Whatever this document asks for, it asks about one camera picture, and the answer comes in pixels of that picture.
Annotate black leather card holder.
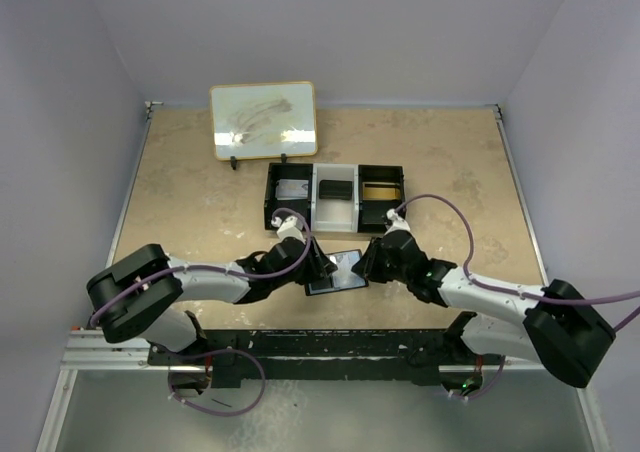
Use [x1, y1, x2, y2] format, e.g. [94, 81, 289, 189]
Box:
[305, 249, 369, 296]

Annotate black white card sorting tray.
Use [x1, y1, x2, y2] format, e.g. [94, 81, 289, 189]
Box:
[264, 163, 405, 235]

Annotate white board with yellow rim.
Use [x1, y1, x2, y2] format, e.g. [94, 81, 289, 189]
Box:
[209, 81, 318, 163]

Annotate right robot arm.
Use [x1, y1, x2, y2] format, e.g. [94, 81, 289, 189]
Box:
[352, 230, 616, 388]

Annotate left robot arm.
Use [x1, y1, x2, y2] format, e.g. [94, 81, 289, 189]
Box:
[86, 237, 337, 364]

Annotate gold cards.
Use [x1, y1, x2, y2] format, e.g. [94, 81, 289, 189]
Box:
[362, 182, 402, 201]

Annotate black VIP cards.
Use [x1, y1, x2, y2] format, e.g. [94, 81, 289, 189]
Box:
[318, 179, 353, 201]

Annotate silver VIP cards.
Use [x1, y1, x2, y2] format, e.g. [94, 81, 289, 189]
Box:
[275, 179, 310, 201]

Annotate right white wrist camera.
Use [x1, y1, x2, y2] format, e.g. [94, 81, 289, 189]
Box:
[386, 209, 411, 234]

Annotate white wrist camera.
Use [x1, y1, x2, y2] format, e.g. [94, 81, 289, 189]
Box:
[271, 211, 306, 242]
[386, 209, 411, 234]

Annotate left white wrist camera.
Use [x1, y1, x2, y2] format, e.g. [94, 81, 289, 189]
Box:
[271, 211, 306, 242]

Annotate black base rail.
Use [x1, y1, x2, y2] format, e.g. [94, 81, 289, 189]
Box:
[148, 329, 499, 389]

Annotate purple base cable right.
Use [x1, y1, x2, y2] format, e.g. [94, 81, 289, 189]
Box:
[447, 359, 507, 402]

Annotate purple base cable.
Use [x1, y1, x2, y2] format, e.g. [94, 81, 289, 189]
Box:
[167, 351, 265, 417]
[447, 359, 507, 402]

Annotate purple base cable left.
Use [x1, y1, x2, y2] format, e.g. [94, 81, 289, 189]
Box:
[167, 351, 265, 417]

